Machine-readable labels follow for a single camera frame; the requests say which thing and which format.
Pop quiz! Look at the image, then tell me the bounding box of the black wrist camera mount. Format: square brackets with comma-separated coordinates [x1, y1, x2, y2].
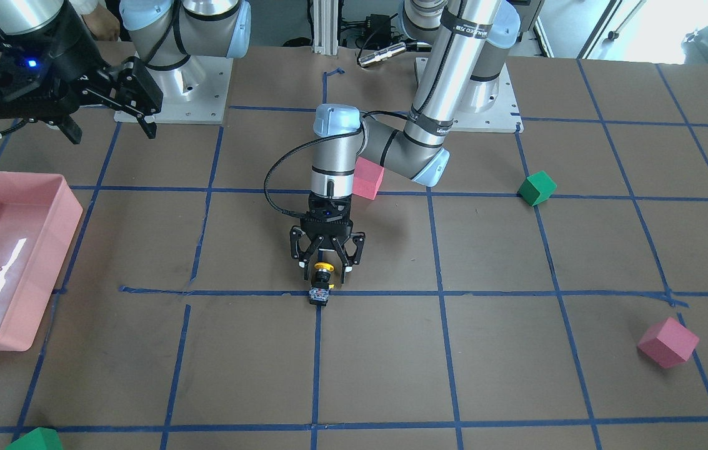
[306, 192, 352, 223]
[0, 36, 80, 120]

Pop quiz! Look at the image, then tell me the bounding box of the yellow push button switch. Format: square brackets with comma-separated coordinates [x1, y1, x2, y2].
[308, 262, 336, 307]

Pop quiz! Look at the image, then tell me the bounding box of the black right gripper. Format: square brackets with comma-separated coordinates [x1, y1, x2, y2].
[47, 12, 164, 145]

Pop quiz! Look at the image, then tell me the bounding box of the green cube near bin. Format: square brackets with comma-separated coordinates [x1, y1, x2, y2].
[5, 427, 64, 450]

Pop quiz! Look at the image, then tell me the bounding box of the pink cube far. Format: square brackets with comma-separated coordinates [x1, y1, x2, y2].
[637, 318, 700, 369]

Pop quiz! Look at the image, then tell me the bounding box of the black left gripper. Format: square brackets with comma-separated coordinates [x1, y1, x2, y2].
[290, 217, 366, 284]

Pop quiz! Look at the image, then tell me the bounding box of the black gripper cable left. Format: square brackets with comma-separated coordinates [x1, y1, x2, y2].
[263, 111, 411, 219]

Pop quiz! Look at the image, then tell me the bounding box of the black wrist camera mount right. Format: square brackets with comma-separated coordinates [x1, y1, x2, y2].
[0, 36, 80, 120]

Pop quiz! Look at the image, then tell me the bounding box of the pink cube centre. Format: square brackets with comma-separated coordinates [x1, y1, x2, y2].
[352, 157, 385, 200]

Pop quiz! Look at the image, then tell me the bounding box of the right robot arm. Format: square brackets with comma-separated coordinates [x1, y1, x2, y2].
[0, 1, 251, 144]

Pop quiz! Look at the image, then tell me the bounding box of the pink plastic bin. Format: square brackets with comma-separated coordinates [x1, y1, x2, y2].
[0, 171, 82, 351]

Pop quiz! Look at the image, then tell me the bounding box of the green cube far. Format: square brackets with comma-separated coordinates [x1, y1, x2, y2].
[517, 171, 557, 207]

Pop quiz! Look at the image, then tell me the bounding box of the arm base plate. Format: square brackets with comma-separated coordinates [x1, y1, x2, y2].
[415, 57, 523, 133]
[145, 55, 235, 124]

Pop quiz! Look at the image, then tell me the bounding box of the aluminium frame post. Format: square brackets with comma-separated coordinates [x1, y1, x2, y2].
[307, 0, 342, 58]

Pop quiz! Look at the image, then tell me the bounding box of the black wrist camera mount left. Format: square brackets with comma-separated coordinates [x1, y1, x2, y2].
[306, 192, 352, 223]

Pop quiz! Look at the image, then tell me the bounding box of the pink cube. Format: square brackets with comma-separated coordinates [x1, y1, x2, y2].
[352, 157, 385, 200]
[637, 318, 700, 369]

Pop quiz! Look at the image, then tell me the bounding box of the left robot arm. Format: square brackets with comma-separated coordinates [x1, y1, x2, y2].
[285, 1, 521, 291]

